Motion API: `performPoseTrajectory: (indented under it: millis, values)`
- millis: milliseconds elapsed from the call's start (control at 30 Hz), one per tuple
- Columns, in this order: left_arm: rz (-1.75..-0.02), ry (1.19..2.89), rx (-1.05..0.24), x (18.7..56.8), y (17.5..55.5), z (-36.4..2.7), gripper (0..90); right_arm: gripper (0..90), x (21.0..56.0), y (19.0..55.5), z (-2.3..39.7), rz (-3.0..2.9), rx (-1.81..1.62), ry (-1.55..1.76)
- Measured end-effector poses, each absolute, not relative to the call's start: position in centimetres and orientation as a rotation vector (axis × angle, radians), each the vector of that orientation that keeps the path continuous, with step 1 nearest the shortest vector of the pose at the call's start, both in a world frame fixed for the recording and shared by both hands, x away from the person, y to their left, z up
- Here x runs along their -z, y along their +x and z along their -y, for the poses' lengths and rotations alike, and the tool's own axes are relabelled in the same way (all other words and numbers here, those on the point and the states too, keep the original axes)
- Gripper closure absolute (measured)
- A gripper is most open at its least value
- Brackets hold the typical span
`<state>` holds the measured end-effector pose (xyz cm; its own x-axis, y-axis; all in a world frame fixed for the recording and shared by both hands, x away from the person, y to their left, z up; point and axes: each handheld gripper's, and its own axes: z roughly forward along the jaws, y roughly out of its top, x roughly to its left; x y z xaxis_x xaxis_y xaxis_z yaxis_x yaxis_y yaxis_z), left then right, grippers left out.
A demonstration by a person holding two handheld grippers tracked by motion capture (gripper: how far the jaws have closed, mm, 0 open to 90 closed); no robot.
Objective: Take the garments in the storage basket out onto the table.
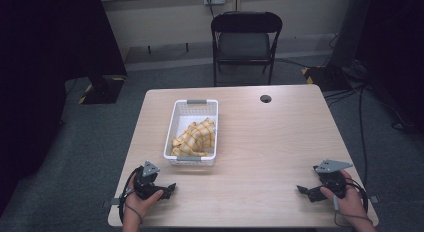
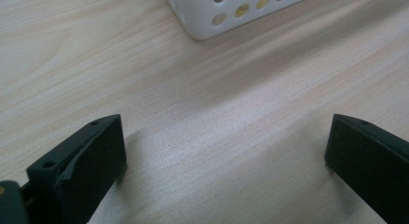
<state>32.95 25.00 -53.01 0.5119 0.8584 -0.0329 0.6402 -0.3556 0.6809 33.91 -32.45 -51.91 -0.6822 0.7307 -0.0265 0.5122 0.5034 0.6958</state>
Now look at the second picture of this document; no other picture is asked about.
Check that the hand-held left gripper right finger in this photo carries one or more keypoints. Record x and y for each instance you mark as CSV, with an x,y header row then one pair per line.
x,y
369,166

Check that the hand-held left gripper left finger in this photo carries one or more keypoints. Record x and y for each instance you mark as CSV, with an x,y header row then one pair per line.
x,y
83,166

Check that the white perforated plastic basket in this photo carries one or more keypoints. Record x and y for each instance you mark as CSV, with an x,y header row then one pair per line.
x,y
199,26

